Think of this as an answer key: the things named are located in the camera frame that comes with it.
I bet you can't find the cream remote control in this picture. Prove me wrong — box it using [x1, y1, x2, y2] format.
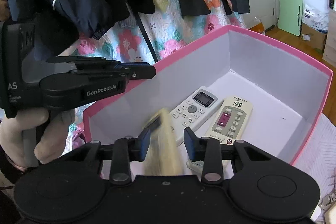
[205, 96, 253, 145]

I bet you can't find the cardboard box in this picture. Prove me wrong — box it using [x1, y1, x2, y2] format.
[300, 23, 327, 54]

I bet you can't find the floral quilt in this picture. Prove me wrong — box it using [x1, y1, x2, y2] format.
[61, 0, 246, 156]

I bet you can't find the yellowed remote control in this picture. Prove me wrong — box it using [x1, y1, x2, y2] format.
[143, 108, 184, 176]

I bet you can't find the left hand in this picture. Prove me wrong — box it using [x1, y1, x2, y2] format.
[1, 108, 75, 169]

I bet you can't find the white grey remote control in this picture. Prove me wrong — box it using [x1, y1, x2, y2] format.
[170, 86, 224, 146]

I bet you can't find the pink storage box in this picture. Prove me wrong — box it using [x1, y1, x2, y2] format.
[83, 26, 333, 163]

